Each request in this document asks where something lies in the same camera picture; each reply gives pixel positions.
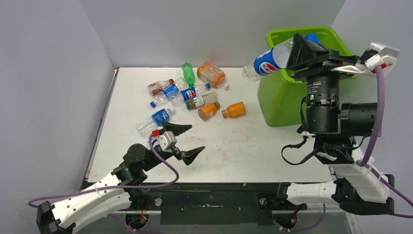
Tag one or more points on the pepsi bottle blue cap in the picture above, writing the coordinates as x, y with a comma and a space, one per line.
194, 91

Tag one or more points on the crushed red label bottle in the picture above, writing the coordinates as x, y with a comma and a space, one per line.
156, 87

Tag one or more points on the blue label crushed bottle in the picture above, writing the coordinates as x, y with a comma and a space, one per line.
164, 96

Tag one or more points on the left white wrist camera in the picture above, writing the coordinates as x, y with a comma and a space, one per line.
166, 139

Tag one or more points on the green soda bottle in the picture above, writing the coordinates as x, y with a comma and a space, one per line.
188, 73

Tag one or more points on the large orange tea bottle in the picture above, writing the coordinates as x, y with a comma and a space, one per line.
212, 74

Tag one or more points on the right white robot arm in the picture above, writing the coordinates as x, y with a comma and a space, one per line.
344, 134

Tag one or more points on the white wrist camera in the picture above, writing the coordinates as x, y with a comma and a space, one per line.
166, 139
377, 54

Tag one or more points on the green plastic bin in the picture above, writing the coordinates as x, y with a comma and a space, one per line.
278, 94

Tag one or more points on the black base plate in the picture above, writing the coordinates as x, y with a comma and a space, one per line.
210, 204

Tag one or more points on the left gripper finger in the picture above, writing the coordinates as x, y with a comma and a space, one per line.
176, 129
189, 156

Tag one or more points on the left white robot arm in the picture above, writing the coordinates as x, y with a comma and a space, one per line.
120, 189

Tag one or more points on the small orange juice bottle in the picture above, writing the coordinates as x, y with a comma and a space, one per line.
208, 110

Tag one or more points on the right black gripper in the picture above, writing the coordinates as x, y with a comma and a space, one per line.
303, 51

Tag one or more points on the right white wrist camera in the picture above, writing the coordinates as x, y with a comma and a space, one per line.
377, 54

